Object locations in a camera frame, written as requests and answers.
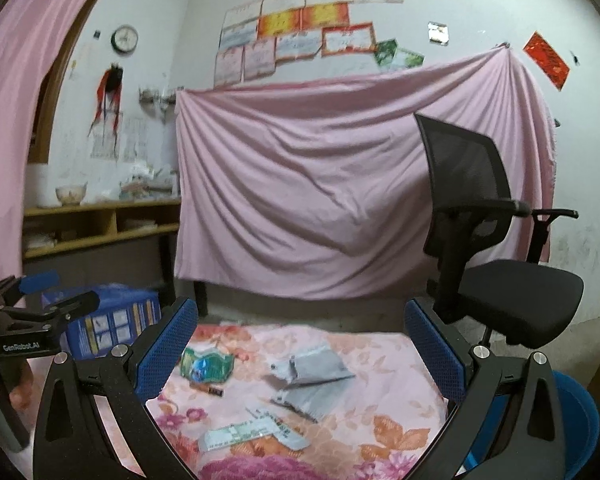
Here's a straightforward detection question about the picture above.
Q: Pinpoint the pink curtain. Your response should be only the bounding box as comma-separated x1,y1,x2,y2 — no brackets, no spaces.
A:
0,0,123,286

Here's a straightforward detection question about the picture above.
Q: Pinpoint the small white sachet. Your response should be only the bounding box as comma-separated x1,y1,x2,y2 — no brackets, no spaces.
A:
247,406,311,452

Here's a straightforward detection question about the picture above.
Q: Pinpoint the paper wall calendar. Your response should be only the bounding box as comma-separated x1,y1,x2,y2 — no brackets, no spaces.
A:
91,115,146,163

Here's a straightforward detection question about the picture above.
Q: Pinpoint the round wall clock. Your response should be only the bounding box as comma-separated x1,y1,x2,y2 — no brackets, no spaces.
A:
111,25,139,53

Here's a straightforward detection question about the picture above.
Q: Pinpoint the green shiny wrapper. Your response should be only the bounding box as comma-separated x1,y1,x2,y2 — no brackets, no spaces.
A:
181,346,235,381

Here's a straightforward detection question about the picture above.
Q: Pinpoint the wooden shelf desk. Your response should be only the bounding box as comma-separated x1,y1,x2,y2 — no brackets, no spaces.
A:
22,197,182,306

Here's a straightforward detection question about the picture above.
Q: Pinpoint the red tassel wall ornament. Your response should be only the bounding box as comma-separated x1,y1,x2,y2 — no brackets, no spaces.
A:
87,64,126,136

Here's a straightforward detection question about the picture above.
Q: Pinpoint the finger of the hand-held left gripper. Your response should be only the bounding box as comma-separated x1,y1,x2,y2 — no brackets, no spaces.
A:
0,290,102,329
0,269,62,307

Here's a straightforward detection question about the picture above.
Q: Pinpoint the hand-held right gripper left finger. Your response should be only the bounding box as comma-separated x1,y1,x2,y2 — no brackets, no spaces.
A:
32,296,199,480

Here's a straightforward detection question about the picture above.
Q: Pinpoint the white patterned bowl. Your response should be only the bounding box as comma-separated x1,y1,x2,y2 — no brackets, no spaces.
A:
55,183,87,206

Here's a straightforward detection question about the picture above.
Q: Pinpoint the group of wall certificates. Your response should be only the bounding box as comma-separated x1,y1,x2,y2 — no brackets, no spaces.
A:
214,0,405,88

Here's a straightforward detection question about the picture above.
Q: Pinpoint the person's left hand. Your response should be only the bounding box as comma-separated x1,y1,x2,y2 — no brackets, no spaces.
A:
0,360,35,411

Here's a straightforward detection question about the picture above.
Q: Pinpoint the red paper wall decoration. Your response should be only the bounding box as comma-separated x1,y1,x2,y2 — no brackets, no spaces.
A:
523,31,571,92

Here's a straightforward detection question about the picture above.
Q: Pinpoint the metal wire wall rack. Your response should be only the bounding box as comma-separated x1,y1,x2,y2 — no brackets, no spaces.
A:
139,85,178,111

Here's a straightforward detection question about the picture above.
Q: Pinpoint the blue cardboard box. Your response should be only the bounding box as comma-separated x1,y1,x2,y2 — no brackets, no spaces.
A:
42,284,162,360

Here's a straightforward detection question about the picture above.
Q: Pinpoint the hanging pink bed sheet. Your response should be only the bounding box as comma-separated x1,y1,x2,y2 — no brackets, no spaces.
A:
174,49,557,301

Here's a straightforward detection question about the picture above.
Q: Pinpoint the black mesh office chair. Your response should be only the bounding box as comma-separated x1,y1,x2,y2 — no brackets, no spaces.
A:
414,112,585,348

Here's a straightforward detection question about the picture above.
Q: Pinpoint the white cylindrical container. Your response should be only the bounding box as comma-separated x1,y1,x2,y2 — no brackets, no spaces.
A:
26,162,49,209

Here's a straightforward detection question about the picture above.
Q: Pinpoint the black and white photo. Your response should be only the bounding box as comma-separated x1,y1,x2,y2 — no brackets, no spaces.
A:
426,21,451,45

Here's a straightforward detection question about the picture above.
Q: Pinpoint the floral pink blanket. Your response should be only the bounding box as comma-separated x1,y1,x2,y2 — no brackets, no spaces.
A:
92,322,451,480

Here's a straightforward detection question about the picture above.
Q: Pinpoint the green banknote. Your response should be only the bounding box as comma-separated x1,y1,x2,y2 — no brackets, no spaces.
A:
198,420,281,453

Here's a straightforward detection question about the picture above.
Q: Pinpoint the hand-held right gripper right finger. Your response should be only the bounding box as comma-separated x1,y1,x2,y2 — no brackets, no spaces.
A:
404,297,566,480

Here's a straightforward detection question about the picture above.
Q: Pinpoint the pile of papers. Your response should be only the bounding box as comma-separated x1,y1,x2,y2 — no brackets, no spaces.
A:
119,162,181,201

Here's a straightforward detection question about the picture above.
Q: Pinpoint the blue plastic basin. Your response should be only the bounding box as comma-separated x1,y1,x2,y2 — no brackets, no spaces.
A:
467,370,600,480

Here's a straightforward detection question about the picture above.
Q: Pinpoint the green landscape photo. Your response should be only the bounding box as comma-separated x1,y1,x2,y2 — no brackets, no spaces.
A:
392,47,425,70
375,38,398,66

